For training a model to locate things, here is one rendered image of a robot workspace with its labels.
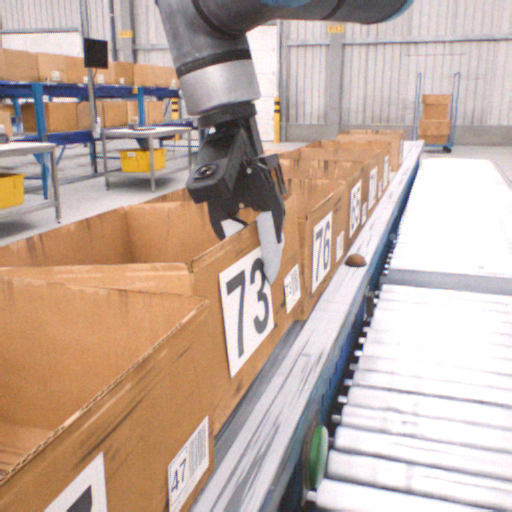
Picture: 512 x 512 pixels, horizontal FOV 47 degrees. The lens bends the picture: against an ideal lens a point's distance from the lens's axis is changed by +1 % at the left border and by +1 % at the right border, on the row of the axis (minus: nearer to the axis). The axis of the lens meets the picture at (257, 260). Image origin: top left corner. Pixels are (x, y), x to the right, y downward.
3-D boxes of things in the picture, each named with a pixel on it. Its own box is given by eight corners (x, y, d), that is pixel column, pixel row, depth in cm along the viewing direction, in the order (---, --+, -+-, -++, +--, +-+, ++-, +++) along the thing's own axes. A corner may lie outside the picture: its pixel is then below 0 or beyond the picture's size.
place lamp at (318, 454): (318, 502, 67) (320, 447, 65) (307, 499, 67) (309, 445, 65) (329, 466, 73) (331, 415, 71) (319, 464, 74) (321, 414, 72)
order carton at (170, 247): (216, 437, 55) (192, 262, 51) (-36, 420, 64) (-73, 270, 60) (306, 301, 91) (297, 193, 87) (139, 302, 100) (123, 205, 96)
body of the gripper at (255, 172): (291, 197, 75) (267, 102, 72) (273, 208, 67) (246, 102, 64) (236, 209, 77) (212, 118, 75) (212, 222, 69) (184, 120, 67)
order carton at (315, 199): (306, 321, 92) (308, 215, 87) (138, 302, 100) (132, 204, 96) (345, 257, 128) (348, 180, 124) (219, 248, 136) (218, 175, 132)
